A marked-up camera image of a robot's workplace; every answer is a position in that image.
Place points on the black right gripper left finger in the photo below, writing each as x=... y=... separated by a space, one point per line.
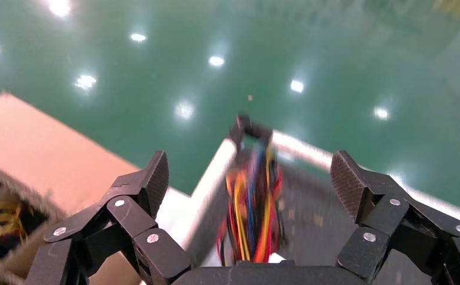
x=131 y=214

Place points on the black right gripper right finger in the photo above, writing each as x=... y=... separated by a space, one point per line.
x=379 y=212

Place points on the brown cardboard box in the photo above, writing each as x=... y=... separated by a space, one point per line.
x=37 y=141

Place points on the dark grey table mat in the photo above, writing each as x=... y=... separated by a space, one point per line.
x=312 y=220

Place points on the black pipe corner connector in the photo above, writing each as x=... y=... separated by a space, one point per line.
x=249 y=128

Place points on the white table frame pipe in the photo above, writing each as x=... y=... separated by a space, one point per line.
x=305 y=147
x=214 y=173

